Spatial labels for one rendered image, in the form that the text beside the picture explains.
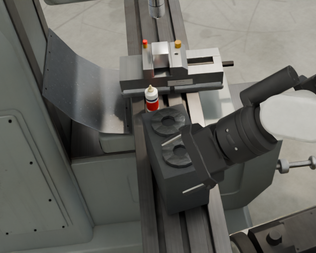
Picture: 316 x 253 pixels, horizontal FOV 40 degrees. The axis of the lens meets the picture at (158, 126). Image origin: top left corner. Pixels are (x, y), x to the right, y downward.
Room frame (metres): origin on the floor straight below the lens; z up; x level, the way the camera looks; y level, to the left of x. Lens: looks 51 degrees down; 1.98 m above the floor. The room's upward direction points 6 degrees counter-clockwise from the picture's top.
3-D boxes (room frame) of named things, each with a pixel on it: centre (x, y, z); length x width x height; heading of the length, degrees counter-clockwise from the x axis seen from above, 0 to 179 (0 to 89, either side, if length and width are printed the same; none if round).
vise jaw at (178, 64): (1.08, -0.09, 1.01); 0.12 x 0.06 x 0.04; 178
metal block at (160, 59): (1.08, -0.03, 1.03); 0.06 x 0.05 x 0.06; 178
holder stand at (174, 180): (0.67, -0.04, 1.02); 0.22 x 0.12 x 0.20; 11
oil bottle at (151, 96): (0.95, 0.01, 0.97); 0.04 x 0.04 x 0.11
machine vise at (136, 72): (1.08, -0.06, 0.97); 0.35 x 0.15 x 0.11; 88
